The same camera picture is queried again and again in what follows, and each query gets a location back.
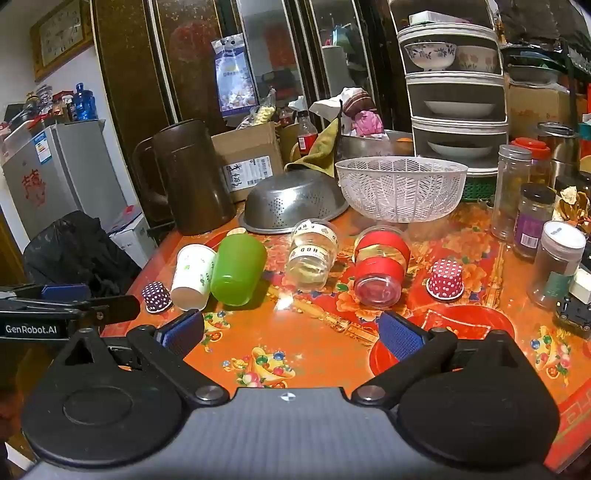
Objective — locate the white paper cup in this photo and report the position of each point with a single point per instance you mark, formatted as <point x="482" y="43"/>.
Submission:
<point x="191" y="274"/>

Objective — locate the labelled cardboard box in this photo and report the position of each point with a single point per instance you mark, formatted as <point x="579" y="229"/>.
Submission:
<point x="249" y="154"/>

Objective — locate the brown plastic pitcher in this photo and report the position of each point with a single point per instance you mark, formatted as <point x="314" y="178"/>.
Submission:
<point x="194" y="175"/>

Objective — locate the red label glass jar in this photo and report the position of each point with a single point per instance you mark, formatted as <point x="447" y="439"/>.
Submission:
<point x="381" y="267"/>

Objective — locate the white tiered dish rack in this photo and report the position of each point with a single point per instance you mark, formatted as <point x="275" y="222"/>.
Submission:
<point x="455" y="131"/>

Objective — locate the black plastic bag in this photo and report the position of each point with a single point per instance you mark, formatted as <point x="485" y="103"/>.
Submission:
<point x="76" y="251"/>

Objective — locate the orange floral tablecloth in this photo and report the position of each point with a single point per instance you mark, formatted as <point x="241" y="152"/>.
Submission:
<point x="323" y="318"/>

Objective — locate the small white box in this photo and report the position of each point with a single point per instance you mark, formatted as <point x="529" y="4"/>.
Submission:
<point x="582" y="286"/>

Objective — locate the framed wall clock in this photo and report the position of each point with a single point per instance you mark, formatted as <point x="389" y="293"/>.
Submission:
<point x="60" y="34"/>

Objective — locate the white plastic bag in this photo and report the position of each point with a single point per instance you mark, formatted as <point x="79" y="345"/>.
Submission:
<point x="325" y="108"/>

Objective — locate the blue and white snack bag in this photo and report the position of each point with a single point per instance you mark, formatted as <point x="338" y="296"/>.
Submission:
<point x="234" y="76"/>

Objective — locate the dark wooden cabinet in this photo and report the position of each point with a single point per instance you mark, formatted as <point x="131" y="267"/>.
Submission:
<point x="134" y="69"/>

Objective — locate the pink floral bowl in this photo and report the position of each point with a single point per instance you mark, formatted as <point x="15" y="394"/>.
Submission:
<point x="478" y="59"/>

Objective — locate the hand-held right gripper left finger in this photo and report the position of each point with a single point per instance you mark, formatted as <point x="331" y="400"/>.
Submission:
<point x="181" y="333"/>

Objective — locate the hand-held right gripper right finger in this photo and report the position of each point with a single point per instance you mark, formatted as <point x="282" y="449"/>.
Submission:
<point x="402" y="338"/>

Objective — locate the red cap sauce bottle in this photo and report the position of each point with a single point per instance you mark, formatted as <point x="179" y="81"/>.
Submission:
<point x="307" y="134"/>

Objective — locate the brown striped knit hat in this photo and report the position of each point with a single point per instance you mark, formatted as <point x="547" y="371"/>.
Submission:
<point x="359" y="100"/>

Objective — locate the clear glass jar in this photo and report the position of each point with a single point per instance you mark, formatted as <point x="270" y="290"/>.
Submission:
<point x="311" y="256"/>

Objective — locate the purple dotted cupcake liner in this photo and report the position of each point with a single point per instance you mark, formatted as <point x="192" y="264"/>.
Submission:
<point x="156" y="297"/>

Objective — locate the green plastic cup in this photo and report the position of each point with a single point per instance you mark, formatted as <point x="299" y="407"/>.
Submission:
<point x="238" y="270"/>

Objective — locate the pink cloth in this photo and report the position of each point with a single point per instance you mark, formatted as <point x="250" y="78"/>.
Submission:
<point x="368" y="123"/>

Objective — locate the blue water bottle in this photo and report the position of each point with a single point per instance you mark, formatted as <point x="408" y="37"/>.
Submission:
<point x="84" y="104"/>

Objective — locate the white cardboard box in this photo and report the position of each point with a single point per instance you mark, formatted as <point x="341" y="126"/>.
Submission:
<point x="134" y="235"/>

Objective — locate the bag of pasta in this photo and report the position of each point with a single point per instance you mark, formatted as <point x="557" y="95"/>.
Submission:
<point x="256" y="115"/>

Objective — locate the grey refrigerator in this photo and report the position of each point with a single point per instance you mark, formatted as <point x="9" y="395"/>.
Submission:
<point x="60" y="180"/>

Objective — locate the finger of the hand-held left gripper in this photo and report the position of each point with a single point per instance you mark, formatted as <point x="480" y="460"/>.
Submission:
<point x="64" y="291"/>
<point x="115" y="308"/>

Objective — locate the white plastic basket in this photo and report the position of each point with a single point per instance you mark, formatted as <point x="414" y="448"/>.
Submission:
<point x="401" y="189"/>

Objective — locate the dark metal pan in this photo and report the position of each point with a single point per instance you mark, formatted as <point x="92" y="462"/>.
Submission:
<point x="535" y="74"/>

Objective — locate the olive green cloth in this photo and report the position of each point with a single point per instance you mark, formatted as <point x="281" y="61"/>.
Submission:
<point x="318" y="154"/>

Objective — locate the red dotted cupcake liner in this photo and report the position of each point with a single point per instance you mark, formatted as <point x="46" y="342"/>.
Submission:
<point x="445" y="278"/>

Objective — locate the red lid jar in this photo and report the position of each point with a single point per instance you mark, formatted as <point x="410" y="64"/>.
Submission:
<point x="539" y="154"/>

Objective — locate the green plastic basket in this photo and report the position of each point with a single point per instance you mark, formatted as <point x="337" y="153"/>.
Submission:
<point x="480" y="188"/>

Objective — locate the steel thermos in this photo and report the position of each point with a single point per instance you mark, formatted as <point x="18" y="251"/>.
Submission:
<point x="561" y="147"/>

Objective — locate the steel basin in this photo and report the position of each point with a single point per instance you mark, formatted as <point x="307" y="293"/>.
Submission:
<point x="364" y="145"/>

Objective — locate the purple label jar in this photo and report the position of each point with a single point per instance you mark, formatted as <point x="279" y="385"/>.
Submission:
<point x="533" y="224"/>

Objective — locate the plain cardboard box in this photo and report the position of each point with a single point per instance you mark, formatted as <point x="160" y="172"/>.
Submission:
<point x="540" y="108"/>

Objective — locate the tall clear plastic jar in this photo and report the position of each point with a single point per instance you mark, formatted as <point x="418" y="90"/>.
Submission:
<point x="510" y="194"/>

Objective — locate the white plate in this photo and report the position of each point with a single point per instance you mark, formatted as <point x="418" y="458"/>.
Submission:
<point x="459" y="150"/>

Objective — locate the red plate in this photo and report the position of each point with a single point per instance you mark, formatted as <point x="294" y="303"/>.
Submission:
<point x="466" y="321"/>

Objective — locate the steel colander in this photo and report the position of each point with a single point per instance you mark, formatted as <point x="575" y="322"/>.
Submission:
<point x="291" y="201"/>

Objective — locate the blue floral bowl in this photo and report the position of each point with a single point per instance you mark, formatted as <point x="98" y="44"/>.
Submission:
<point x="429" y="55"/>

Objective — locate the white lid spice jar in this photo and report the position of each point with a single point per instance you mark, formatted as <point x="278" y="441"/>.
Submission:
<point x="556" y="263"/>

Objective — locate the black toy car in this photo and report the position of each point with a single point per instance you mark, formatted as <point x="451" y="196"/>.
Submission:
<point x="572" y="314"/>

